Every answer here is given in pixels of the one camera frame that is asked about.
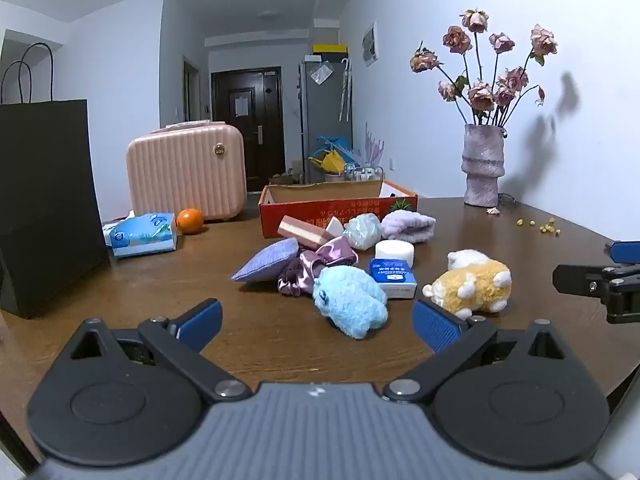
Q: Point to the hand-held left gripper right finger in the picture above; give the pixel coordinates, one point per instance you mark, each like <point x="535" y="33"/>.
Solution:
<point x="436" y="329"/>

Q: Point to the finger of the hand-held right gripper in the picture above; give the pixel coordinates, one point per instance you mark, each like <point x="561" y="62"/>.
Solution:
<point x="625" y="251"/>
<point x="575" y="277"/>

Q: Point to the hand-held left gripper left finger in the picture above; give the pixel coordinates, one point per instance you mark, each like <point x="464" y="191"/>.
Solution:
<point x="200" y="321"/>

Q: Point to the yellow plush toy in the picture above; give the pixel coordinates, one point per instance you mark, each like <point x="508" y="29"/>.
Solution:
<point x="480" y="282"/>

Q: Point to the small blue tissue packet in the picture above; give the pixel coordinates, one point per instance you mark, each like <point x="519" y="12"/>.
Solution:
<point x="392" y="277"/>

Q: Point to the blue plush toy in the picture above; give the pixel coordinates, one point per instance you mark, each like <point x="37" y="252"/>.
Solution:
<point x="350" y="302"/>

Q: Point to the iridescent plastic bundle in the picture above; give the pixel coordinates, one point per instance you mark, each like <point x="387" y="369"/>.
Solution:
<point x="362" y="232"/>

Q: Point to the purple satin pouch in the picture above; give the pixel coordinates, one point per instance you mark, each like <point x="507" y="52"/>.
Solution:
<point x="310" y="267"/>

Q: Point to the pink sponge block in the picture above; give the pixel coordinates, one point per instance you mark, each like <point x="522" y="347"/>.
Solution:
<point x="300" y="231"/>

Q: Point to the red cardboard box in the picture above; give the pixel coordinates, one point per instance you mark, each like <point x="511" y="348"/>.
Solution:
<point x="300" y="215"/>

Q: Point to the scattered yellow buds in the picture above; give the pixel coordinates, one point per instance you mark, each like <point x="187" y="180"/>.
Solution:
<point x="542" y="230"/>

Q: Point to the orange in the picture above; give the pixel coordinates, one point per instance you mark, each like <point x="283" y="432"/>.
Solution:
<point x="190" y="221"/>

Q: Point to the blue tissue pack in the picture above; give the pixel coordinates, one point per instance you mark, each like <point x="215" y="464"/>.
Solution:
<point x="142" y="236"/>

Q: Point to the lavender folded towel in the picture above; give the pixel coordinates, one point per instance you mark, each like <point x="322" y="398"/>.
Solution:
<point x="407" y="225"/>

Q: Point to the white wedge sponge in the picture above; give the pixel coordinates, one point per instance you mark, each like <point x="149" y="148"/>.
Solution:
<point x="334" y="226"/>

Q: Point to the mauve textured vase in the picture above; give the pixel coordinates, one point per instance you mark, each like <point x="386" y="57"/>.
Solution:
<point x="482" y="165"/>

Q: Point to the pink ribbed suitcase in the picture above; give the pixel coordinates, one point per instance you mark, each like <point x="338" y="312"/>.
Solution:
<point x="185" y="175"/>

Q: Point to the brown cardboard box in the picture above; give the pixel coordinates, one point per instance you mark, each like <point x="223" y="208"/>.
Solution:
<point x="281" y="180"/>

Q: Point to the rack of bottles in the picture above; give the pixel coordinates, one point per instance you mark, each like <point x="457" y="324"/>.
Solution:
<point x="365" y="174"/>

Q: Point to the dark wooden door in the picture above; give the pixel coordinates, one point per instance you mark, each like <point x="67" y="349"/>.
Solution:
<point x="247" y="145"/>

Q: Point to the pink bucket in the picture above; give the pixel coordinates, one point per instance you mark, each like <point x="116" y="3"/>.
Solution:
<point x="334" y="176"/>

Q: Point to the purple feather decoration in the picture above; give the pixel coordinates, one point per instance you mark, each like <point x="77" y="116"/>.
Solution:
<point x="375" y="150"/>

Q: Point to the black paper bag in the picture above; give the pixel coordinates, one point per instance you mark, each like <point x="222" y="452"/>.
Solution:
<point x="45" y="200"/>

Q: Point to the dried pink roses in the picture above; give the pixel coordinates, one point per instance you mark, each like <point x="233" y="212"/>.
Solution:
<point x="480" y="95"/>

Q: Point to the white door notice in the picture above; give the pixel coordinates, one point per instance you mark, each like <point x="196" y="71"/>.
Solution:
<point x="240" y="107"/>

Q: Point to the grey refrigerator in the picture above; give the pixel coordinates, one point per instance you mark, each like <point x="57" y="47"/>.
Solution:
<point x="325" y="120"/>

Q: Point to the white folded umbrella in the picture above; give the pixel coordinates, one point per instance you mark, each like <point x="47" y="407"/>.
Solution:
<point x="345" y="90"/>

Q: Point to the clear plastic bag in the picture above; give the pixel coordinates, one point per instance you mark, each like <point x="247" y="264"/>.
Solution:
<point x="321" y="74"/>

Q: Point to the yellow box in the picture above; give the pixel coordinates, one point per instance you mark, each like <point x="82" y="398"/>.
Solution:
<point x="330" y="50"/>

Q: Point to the white wall panel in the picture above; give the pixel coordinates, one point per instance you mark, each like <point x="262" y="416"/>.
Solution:
<point x="370" y="44"/>

